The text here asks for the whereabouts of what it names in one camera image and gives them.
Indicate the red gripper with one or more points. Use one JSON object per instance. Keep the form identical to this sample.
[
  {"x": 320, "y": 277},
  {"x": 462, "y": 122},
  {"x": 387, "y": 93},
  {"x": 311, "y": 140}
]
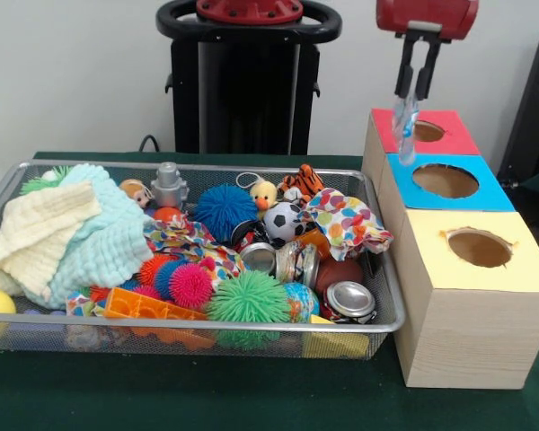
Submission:
[{"x": 426, "y": 15}]

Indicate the clear plastic packet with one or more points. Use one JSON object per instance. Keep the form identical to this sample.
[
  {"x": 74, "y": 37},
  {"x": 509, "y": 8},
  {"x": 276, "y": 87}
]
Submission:
[{"x": 406, "y": 130}]

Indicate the mint green cloth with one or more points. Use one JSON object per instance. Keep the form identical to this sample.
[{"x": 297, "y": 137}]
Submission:
[{"x": 103, "y": 251}]

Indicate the cream cloth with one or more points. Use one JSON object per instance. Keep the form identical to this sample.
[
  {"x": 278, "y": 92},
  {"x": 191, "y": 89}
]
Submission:
[{"x": 40, "y": 224}]

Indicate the shallow mesh bin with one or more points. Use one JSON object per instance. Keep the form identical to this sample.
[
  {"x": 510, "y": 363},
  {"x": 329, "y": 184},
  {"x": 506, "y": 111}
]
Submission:
[{"x": 382, "y": 287}]

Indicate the wooden box with three holes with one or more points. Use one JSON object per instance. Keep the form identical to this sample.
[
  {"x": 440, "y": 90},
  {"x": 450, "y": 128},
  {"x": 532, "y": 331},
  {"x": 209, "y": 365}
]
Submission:
[{"x": 471, "y": 332}]

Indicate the black panel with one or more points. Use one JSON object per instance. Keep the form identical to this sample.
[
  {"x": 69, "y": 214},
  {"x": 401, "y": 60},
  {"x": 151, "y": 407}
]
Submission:
[{"x": 536, "y": 112}]

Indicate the orange tiger plush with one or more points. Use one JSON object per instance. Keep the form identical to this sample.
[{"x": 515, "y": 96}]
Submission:
[{"x": 303, "y": 182}]

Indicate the colourful patterned cloth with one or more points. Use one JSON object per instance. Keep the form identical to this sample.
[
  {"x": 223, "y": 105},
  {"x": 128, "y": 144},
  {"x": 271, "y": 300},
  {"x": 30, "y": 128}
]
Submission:
[{"x": 346, "y": 220}]

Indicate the yellow duck plush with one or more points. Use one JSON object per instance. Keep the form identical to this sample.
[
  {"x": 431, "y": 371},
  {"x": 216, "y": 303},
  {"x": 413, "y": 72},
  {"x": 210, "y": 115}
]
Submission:
[{"x": 264, "y": 193}]

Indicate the small soccer ball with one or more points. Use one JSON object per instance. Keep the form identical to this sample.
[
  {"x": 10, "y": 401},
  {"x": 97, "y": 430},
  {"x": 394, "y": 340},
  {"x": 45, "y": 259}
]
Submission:
[{"x": 284, "y": 224}]

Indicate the blue spiky ball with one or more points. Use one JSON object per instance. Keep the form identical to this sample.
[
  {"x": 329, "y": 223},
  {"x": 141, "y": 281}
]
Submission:
[{"x": 222, "y": 206}]

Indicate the crushed can with silver end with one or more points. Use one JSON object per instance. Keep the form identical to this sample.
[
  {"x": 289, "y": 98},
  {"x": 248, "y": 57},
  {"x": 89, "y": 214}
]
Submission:
[{"x": 350, "y": 298}]

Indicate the green fuzzy ball with eyes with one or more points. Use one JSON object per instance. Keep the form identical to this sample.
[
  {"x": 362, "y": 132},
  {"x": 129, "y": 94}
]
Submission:
[{"x": 247, "y": 298}]

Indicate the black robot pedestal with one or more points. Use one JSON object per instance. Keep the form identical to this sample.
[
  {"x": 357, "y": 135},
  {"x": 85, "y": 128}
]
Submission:
[{"x": 247, "y": 99}]

